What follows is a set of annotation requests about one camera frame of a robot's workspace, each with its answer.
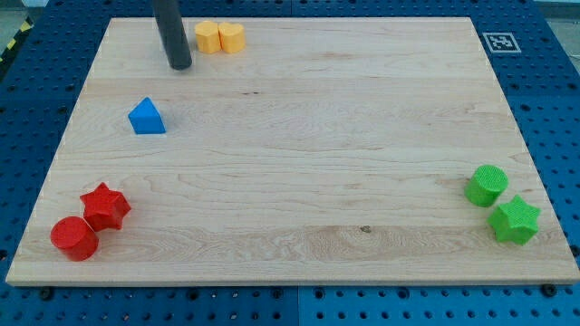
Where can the yellow hexagon block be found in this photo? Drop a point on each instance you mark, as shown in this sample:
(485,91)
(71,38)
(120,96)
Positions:
(207,36)

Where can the green star block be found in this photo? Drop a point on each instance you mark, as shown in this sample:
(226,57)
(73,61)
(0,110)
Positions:
(515,221)

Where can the red star block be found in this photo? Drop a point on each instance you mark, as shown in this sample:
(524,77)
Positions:
(104,208)

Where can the black bolt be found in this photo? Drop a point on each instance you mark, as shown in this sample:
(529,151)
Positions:
(45,294)
(548,290)

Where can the green cylinder block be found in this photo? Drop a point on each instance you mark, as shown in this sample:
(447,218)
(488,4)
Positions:
(487,183)

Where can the light wooden board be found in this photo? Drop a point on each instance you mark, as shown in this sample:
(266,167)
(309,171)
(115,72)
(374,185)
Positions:
(327,152)

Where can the black bolt left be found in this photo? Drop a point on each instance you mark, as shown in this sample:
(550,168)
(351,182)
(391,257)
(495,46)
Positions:
(45,294)

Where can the white fiducial marker tag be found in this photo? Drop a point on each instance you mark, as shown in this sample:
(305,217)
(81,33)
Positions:
(500,42)

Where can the blue triangle block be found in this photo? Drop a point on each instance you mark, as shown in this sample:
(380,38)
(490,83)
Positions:
(146,119)

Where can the red cylinder block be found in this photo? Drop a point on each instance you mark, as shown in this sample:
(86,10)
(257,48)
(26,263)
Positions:
(74,238)

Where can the yellow heart block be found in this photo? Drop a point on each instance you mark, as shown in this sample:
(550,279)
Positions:
(232,37)

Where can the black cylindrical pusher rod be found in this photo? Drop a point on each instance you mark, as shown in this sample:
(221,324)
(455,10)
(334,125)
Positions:
(172,33)

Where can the black bolt right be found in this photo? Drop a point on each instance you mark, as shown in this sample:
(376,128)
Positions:
(548,290)

